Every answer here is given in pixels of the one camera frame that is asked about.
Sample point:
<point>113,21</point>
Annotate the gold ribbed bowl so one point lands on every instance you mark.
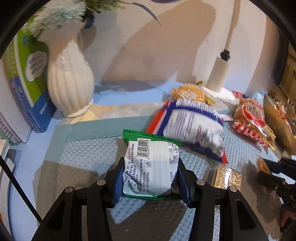
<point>284,136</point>

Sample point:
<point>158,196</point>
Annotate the light blue textured mat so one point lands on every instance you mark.
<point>80,153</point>

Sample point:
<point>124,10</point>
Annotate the round yellow cracker pack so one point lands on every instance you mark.
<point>194,92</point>

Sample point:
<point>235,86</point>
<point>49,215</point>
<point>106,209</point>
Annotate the green white snack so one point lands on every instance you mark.
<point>151,164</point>

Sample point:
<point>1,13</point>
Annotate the stack of flat books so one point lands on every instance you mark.
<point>5,186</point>

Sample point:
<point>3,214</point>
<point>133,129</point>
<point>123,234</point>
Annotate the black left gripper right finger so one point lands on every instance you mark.
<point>237,219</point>

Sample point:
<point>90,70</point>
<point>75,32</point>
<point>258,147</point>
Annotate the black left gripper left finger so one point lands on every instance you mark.
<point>64,219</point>

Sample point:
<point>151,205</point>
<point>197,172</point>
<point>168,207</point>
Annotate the blue white red snack bag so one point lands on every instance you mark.
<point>193,123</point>

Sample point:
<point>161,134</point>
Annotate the blue white artificial flowers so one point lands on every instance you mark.
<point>56,14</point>

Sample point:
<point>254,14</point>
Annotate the white ribbed ceramic vase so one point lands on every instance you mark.
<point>70,80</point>

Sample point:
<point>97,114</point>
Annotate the red striped snack bag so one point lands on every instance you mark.
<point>249,120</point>

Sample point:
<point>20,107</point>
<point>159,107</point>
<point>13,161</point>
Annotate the person's right hand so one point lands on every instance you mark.
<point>285,215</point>

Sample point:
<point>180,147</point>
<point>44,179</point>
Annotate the clear green edged biscuit pack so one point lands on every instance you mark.
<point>221,176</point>

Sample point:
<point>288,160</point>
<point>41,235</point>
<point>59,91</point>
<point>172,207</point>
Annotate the spiral bound notebooks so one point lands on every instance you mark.
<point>15,128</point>

